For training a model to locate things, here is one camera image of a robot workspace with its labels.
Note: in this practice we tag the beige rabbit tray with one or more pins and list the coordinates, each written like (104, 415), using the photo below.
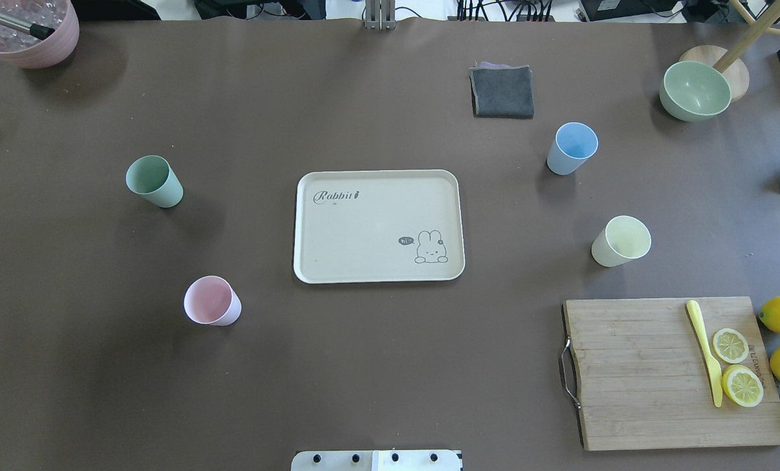
(387, 225)

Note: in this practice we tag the lemon slice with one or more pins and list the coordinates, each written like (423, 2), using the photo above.
(742, 386)
(730, 346)

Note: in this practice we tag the yellow plastic knife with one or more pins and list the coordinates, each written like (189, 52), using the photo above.
(714, 372)

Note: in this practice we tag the pink ribbed bowl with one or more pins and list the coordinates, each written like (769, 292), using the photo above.
(29, 53)

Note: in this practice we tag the pink plastic cup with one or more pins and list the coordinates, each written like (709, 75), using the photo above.
(210, 300)

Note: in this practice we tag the lower lemon slice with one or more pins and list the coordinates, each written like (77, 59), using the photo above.
(742, 386)

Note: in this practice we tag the grey folded cloth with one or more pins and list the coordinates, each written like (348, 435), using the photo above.
(502, 91)

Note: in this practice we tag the metal handled scoop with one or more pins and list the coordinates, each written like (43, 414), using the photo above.
(37, 31)

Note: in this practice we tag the wooden cutting board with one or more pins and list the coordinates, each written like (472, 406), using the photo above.
(641, 381)

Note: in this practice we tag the wooden stand with round base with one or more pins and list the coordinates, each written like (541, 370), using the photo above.
(728, 61)

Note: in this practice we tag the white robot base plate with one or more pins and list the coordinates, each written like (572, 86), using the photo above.
(393, 459)

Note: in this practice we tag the green plastic bowl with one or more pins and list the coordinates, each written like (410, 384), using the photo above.
(693, 91)

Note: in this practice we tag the pale yellow plastic cup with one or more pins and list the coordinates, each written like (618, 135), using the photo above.
(624, 238)

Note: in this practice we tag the green plastic cup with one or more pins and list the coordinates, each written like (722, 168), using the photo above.
(152, 178)

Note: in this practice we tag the blue plastic cup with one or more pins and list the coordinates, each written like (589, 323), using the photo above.
(574, 143)

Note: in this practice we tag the upper lemon slice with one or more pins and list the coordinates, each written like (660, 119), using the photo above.
(730, 346)

